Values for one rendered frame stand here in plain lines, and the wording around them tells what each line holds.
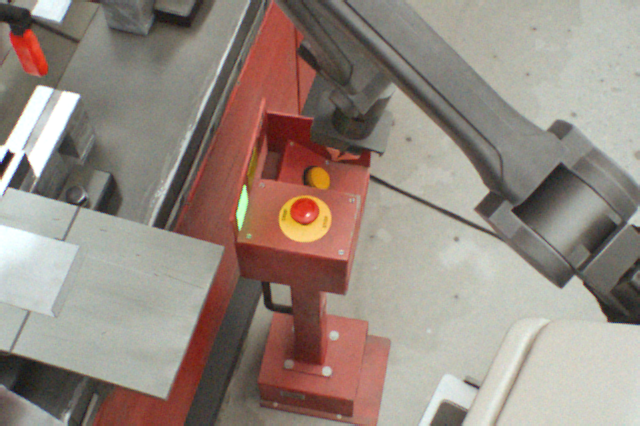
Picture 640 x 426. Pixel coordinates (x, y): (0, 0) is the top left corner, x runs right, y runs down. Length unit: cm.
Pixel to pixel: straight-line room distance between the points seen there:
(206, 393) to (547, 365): 140
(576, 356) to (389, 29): 27
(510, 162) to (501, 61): 172
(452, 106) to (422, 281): 141
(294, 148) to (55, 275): 48
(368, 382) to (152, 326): 106
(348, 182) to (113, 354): 54
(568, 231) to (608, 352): 17
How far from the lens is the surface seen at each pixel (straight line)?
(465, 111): 73
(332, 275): 131
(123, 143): 127
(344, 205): 130
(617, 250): 78
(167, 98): 130
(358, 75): 103
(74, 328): 102
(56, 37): 257
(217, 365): 199
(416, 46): 71
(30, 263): 106
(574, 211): 76
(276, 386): 189
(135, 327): 101
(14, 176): 113
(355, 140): 123
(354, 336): 193
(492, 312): 211
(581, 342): 63
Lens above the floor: 192
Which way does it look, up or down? 62 degrees down
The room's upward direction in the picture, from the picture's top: 1 degrees counter-clockwise
